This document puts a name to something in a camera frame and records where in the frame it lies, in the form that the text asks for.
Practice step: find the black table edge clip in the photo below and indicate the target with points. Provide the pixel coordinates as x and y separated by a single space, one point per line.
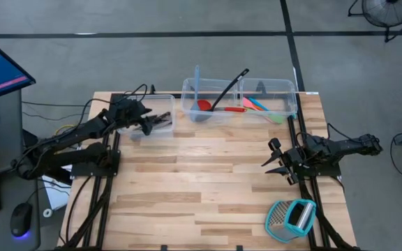
164 248
239 248

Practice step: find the orange silicone spatula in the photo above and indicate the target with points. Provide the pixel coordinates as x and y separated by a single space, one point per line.
256 108

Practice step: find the grey computer desk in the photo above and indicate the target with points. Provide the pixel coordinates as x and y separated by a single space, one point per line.
9 139

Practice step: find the red spoon with metal shaft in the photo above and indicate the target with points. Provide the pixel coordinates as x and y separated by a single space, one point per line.
234 109

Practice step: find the teal box grater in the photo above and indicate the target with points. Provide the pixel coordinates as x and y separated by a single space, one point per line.
277 219

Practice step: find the white paper sheet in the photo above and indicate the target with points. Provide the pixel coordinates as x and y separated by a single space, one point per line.
58 195

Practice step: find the clear plastic bin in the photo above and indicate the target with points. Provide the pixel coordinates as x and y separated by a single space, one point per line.
208 85
162 101
281 90

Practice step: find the pink silicone spatula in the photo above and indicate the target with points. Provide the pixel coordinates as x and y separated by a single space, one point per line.
248 103

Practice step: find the teal silicone spatula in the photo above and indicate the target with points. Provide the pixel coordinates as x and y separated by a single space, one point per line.
259 105

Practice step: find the white table label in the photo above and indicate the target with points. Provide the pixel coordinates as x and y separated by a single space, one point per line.
311 93

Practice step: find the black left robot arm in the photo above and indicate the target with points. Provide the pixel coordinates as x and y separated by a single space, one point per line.
82 127

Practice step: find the grey silicone spoon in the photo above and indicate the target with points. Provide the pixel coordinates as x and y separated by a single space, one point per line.
197 83

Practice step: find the white tape roll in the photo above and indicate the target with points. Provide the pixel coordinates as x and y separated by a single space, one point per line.
44 213

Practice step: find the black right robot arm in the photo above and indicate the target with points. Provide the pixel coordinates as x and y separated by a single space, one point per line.
347 146

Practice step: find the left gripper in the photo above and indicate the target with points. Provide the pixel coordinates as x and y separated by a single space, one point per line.
129 111

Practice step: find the green silicone spatula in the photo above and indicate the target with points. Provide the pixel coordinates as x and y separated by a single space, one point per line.
277 119

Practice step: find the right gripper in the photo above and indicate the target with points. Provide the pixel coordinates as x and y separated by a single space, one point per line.
297 160

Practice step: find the black floor fan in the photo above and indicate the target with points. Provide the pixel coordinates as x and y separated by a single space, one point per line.
389 14

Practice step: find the black computer mouse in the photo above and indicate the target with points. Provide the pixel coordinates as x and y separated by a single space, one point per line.
21 219

